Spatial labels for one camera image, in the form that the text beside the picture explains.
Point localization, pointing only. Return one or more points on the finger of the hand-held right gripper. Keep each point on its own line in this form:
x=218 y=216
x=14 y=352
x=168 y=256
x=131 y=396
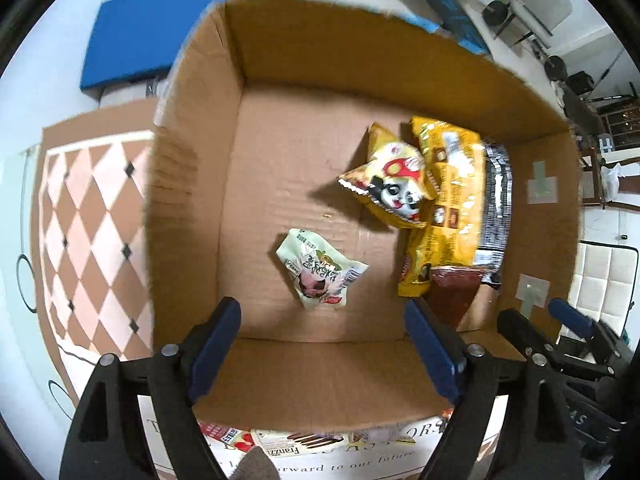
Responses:
x=570 y=315
x=517 y=327

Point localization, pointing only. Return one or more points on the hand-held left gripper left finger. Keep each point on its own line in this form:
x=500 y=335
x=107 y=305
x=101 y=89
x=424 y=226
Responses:
x=215 y=350

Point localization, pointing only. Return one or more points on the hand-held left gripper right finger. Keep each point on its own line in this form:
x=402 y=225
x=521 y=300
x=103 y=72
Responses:
x=432 y=355

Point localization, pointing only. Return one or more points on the chocolate stick snack box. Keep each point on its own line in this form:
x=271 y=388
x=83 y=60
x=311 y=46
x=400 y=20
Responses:
x=295 y=442

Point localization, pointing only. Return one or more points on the pale green snack packet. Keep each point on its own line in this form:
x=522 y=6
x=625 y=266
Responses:
x=315 y=270

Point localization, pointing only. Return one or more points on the brown cardboard box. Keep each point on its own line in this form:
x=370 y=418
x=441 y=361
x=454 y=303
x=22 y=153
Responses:
x=300 y=160

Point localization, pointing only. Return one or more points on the white quilted chair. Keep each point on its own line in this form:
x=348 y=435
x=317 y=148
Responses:
x=600 y=280

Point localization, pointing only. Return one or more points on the brown red snack packet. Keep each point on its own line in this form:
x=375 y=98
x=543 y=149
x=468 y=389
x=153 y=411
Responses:
x=455 y=295

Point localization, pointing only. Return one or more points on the red white snack packet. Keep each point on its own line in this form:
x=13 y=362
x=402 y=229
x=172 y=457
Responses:
x=225 y=434

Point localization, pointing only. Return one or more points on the large yellow black snack bag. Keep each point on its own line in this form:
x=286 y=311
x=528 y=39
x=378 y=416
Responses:
x=450 y=230

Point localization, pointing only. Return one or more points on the grey cloth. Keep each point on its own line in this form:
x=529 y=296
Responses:
x=255 y=466

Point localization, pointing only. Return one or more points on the wooden stool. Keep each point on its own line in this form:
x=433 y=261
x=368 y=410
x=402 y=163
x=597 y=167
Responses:
x=592 y=182

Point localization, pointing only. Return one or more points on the yellow panda snack packet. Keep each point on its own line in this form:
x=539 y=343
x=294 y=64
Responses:
x=395 y=185

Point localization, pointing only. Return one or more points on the wooden drawer cabinet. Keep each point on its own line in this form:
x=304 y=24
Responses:
x=622 y=125

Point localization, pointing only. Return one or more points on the grey chair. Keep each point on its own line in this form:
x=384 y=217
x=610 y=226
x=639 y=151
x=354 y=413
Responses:
x=542 y=2

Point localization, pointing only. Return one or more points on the blue foam pad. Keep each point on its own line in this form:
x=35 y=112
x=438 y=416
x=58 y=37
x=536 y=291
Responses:
x=150 y=35

